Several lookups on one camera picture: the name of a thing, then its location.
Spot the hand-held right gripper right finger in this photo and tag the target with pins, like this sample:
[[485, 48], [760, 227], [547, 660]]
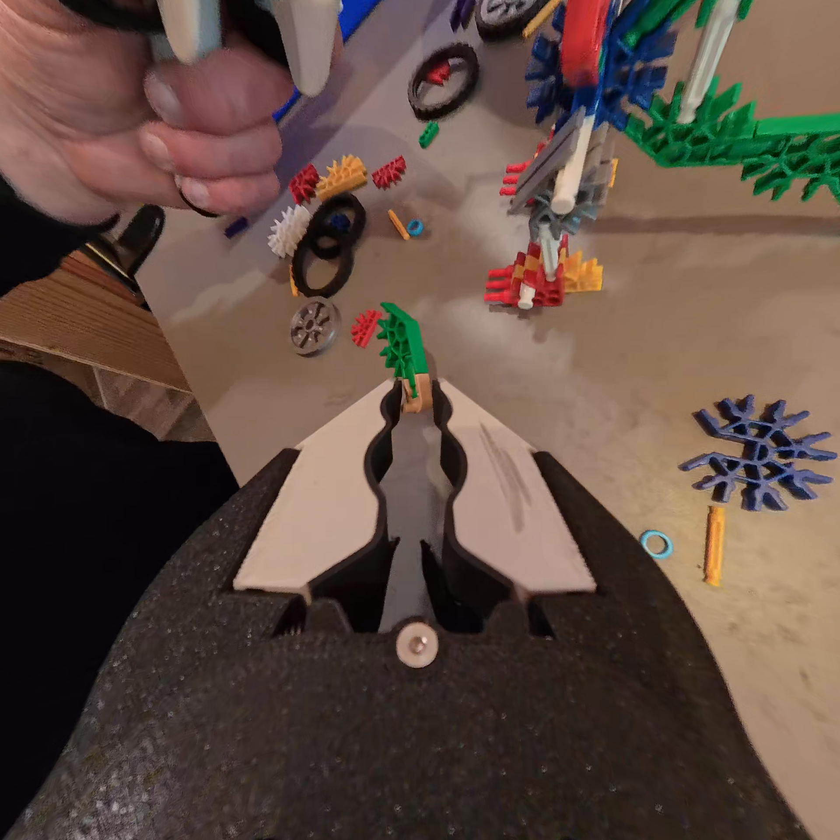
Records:
[[525, 519]]

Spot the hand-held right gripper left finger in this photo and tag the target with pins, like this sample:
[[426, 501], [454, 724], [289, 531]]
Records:
[[315, 519]]

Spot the small tan clip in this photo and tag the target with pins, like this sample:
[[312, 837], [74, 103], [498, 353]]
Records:
[[415, 394]]

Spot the green fan-shaped connector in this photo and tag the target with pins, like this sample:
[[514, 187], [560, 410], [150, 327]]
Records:
[[400, 344]]

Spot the colourful toy construction model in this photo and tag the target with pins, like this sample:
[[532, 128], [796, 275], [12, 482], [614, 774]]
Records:
[[597, 79]]

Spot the person's left hand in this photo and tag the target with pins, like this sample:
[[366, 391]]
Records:
[[79, 118]]

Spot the black toy tire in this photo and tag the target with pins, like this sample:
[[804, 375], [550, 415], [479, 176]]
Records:
[[299, 273], [418, 95], [358, 210], [505, 13]]

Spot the yellow toothed connector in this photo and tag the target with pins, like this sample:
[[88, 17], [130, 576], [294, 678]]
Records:
[[344, 171]]

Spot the small green plastic piece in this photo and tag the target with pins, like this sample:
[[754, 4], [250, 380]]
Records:
[[429, 134]]

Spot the blue snowflake connector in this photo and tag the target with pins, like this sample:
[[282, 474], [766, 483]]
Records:
[[759, 453], [339, 225]]

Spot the white snowflake connector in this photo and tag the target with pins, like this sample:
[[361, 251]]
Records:
[[286, 230]]

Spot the grey toy wheel hub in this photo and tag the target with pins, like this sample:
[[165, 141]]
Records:
[[313, 326]]

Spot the small purple rod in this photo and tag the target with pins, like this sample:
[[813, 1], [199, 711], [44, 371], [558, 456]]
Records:
[[236, 226]]

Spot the brown wooden box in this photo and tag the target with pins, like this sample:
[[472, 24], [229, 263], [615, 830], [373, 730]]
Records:
[[79, 341]]

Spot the green and lime connector cluster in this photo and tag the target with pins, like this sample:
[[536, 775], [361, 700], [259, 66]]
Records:
[[709, 138]]

